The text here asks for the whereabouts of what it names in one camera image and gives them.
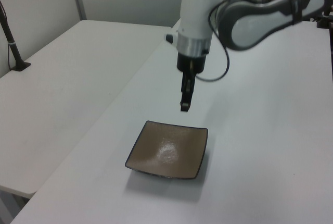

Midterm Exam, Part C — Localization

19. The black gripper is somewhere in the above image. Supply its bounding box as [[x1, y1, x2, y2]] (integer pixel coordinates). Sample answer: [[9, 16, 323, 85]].
[[176, 53, 207, 113]]

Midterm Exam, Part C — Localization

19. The square brown ceramic plate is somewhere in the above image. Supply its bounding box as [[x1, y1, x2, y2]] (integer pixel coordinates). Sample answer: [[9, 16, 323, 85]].
[[124, 120, 209, 180]]

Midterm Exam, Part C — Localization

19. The black clamp stand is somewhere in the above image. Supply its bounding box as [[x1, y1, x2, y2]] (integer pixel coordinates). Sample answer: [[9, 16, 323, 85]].
[[315, 6, 333, 29]]

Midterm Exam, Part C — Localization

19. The white table leg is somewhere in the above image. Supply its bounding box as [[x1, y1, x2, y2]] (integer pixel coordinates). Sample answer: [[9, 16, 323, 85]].
[[0, 192, 28, 224]]

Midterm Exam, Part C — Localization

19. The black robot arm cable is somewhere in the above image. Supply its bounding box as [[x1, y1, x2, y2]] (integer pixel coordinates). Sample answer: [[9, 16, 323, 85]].
[[195, 0, 231, 82]]

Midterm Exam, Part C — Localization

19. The black camera pole with base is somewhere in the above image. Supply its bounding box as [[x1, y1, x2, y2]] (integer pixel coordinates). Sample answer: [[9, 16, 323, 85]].
[[0, 1, 32, 72]]

